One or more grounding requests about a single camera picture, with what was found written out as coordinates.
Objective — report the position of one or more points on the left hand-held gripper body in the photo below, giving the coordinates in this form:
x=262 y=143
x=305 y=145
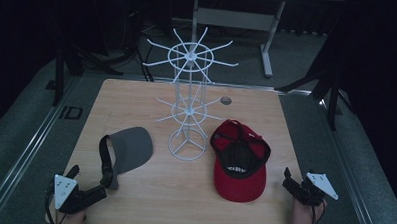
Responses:
x=83 y=196

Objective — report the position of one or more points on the white metal desk frame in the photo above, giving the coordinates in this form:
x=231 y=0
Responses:
x=236 y=19

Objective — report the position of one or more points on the black tripod stand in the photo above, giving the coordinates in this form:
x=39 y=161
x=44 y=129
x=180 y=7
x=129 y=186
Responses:
x=59 y=73
x=332 y=96

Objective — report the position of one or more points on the red baseball cap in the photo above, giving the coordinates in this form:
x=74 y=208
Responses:
x=239 y=166

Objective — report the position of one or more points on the metal floor rail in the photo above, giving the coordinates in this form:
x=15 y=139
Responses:
x=348 y=170
x=25 y=152

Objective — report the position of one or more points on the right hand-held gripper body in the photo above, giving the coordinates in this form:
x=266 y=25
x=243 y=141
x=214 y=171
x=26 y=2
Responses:
x=308 y=192

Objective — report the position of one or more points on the grey sun visor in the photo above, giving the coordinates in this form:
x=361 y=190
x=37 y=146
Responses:
x=131 y=149

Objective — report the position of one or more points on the person's right hand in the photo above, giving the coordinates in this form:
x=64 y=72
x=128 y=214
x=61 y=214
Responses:
x=303 y=219

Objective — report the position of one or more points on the person's left hand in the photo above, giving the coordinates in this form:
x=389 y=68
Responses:
x=72 y=220

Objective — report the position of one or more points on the grey table grommet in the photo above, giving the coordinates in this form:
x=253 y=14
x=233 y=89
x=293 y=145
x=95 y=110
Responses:
x=226 y=100

